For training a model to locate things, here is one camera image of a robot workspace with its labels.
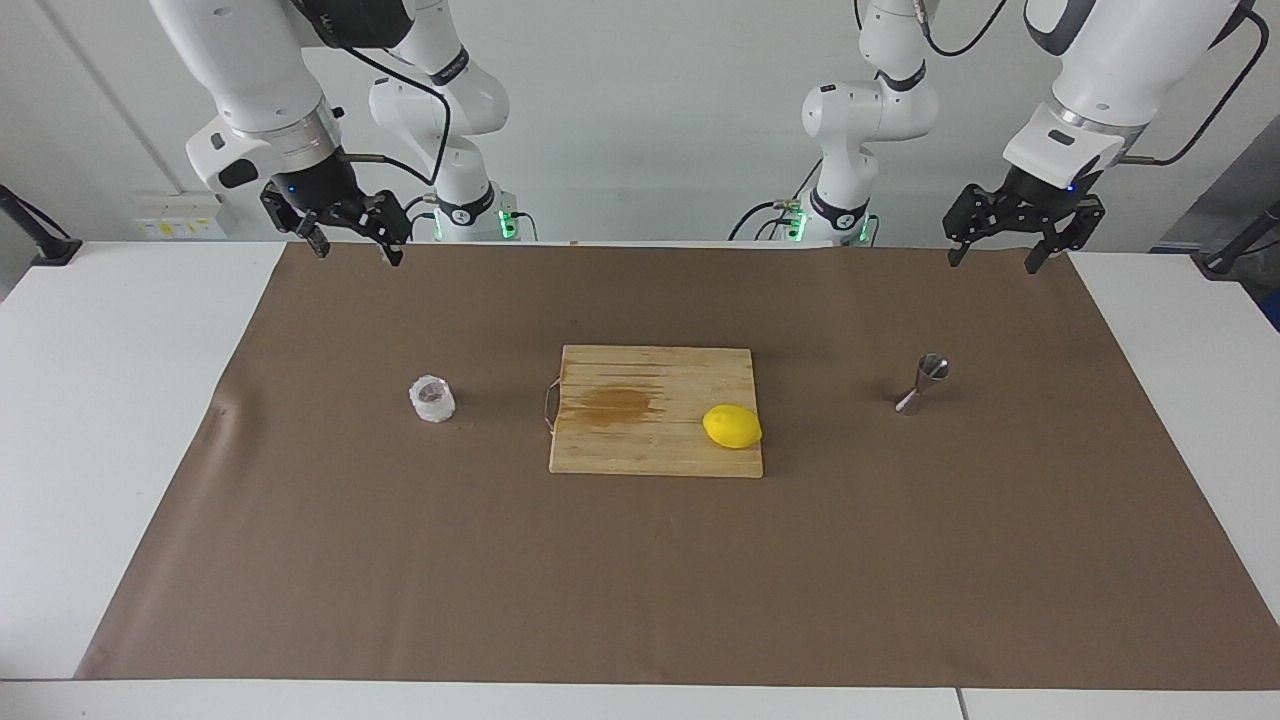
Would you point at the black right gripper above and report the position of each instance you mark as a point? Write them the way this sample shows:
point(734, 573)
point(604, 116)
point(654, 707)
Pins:
point(325, 190)

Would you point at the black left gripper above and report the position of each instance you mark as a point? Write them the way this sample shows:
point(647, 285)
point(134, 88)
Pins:
point(1030, 205)

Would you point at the steel cocktail jigger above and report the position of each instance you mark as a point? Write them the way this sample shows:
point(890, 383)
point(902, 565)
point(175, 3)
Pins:
point(932, 370)

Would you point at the small clear glass cup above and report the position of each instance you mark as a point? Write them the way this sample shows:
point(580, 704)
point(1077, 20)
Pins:
point(432, 400)

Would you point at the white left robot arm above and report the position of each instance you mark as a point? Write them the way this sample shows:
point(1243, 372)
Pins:
point(1120, 60)

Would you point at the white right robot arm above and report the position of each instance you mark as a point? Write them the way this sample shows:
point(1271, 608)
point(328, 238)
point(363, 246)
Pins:
point(250, 70)

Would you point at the yellow lemon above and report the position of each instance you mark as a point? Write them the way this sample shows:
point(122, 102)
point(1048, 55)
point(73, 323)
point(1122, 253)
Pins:
point(732, 427)

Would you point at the wooden cutting board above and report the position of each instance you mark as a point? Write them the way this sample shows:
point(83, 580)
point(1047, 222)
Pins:
point(650, 440)

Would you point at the brown paper table mat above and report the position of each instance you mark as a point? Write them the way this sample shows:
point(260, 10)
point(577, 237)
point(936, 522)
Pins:
point(640, 580)

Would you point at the white wall socket box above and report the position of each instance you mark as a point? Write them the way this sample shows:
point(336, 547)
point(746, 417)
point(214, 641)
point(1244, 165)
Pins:
point(180, 215)

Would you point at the black camera stand clamp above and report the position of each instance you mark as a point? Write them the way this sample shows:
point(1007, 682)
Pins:
point(1220, 265)
point(55, 250)

